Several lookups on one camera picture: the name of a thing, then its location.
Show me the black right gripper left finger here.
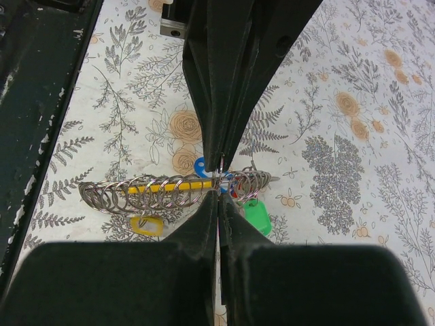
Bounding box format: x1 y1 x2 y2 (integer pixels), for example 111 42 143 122
1 192 218 325

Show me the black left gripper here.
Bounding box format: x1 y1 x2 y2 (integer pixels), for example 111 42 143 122
160 0 321 172

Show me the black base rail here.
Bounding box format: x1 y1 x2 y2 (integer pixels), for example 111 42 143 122
1 1 102 289

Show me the yellow tag key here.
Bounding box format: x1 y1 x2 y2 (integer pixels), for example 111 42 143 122
130 216 164 236

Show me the blue tag ring key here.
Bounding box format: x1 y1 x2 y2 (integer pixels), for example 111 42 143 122
194 157 232 193

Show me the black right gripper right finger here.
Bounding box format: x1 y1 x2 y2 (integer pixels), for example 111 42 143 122
219 194 426 325

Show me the numbered keyring organizer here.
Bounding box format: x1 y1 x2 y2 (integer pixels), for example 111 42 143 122
78 167 279 215

